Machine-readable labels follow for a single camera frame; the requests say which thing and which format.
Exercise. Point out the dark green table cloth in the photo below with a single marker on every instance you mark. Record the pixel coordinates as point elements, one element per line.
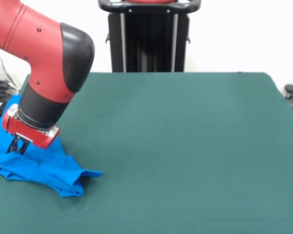
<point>185,146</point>

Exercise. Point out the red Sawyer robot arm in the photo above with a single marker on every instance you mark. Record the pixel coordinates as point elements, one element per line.
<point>39,48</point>

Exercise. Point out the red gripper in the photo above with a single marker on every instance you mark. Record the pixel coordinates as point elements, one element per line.
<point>27,134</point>

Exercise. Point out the blue shirt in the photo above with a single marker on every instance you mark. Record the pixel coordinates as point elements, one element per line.
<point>39,168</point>

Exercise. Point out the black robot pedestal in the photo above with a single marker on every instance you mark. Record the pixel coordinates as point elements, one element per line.
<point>149,44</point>

